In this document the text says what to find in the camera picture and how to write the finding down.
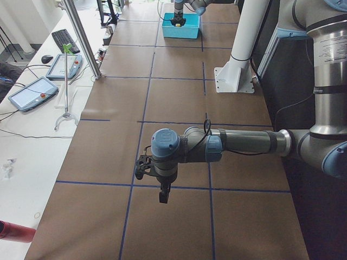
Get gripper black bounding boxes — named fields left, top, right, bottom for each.
left=156, top=174, right=177, bottom=204
left=170, top=11, right=186, bottom=25

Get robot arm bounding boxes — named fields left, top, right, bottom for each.
left=170, top=0, right=213, bottom=27
left=135, top=1, right=346, bottom=203

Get turquoise plastic bin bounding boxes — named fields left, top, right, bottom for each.
left=162, top=12, right=201, bottom=39

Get black keyboard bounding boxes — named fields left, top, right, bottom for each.
left=51, top=29, right=80, bottom=54

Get far teach pendant tablet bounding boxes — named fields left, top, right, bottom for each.
left=46, top=54, right=82, bottom=81

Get teach pendant tablet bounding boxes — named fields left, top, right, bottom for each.
left=8, top=76, right=59, bottom=112
left=46, top=54, right=82, bottom=81

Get black computer mouse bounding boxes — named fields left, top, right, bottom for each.
left=41, top=55, right=54, bottom=64

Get white foam tray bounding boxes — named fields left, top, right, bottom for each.
left=54, top=82, right=79, bottom=109

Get near teach pendant tablet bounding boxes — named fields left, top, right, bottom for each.
left=8, top=76, right=59, bottom=112

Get red cylinder bottle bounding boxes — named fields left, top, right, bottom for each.
left=1, top=221, right=36, bottom=243

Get white crumpled paper piece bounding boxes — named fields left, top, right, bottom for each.
left=2, top=158, right=17, bottom=179

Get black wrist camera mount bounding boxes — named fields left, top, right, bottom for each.
left=134, top=155, right=156, bottom=180

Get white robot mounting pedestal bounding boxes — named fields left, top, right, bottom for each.
left=214, top=0, right=270, bottom=93

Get black camera cable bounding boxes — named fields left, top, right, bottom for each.
left=142, top=118, right=274, bottom=163

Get aluminium frame post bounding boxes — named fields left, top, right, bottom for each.
left=61, top=0, right=101, bottom=80

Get reacher grabber tool green handle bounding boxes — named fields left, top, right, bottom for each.
left=54, top=44, right=78, bottom=131

